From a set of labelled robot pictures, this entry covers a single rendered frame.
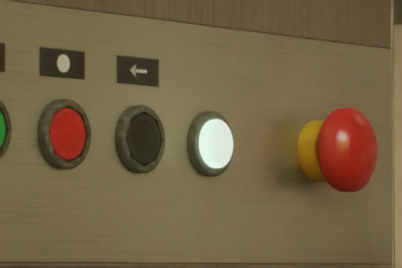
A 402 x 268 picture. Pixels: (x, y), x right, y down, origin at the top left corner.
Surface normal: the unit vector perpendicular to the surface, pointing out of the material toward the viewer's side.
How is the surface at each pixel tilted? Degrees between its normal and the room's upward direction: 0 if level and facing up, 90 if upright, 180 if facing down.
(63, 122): 90
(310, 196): 90
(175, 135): 90
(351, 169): 112
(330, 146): 87
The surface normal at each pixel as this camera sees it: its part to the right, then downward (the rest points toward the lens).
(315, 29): 0.76, -0.04
